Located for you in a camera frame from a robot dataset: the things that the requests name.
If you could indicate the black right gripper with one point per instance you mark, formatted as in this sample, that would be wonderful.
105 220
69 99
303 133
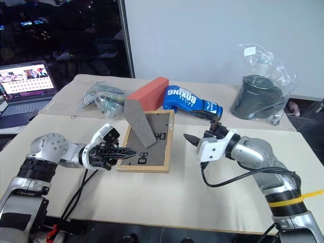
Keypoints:
219 131

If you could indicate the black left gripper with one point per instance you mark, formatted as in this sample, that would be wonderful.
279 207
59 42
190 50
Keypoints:
99 155

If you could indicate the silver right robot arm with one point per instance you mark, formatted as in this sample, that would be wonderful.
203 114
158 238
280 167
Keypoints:
255 152

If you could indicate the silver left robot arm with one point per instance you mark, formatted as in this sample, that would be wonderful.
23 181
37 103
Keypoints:
50 148

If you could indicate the blue boxing glove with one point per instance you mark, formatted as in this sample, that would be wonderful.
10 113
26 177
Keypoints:
184 100

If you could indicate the plastic bag with green items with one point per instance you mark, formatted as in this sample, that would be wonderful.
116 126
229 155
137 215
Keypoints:
103 100

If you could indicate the black cylindrical container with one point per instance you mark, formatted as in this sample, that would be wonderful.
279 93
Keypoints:
253 98

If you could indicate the red rectangular block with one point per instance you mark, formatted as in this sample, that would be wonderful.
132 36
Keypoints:
149 95

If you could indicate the white partition panel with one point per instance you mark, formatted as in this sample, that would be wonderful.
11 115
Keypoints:
215 38

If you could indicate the clear crumpled plastic bag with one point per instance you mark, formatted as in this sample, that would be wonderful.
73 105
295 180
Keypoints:
281 73

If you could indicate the metal pole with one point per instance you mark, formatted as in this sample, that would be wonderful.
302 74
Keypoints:
127 38

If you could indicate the open laptop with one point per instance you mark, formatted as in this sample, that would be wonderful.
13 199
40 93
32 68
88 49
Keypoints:
27 81

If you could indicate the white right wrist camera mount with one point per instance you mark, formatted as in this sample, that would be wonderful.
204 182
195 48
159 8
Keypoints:
213 150

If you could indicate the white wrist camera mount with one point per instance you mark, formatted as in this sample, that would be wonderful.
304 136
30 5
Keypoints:
100 133
213 150

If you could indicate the wooden picture frame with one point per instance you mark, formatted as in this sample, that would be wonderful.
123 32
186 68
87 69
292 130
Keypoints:
152 149

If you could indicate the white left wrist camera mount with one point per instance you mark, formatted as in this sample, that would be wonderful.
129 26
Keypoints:
100 133

